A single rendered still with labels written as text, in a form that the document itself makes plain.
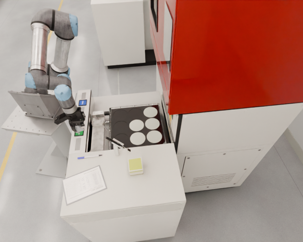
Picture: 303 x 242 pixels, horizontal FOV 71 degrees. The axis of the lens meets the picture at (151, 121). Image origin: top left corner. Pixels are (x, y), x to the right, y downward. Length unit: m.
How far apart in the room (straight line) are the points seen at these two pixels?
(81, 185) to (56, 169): 1.28
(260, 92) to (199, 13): 0.54
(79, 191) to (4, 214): 1.40
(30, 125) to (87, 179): 0.75
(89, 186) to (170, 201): 0.42
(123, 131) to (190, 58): 0.75
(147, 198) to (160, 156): 0.25
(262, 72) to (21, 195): 2.28
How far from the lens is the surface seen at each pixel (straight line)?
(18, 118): 1.89
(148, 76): 3.22
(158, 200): 1.13
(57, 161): 2.51
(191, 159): 1.51
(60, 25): 1.41
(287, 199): 2.49
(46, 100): 1.66
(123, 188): 1.16
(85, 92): 1.65
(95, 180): 1.20
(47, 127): 1.71
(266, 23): 0.90
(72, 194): 1.21
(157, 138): 1.37
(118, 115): 1.51
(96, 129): 1.49
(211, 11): 0.79
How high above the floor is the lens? 2.04
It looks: 51 degrees down
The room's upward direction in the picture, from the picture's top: 1 degrees counter-clockwise
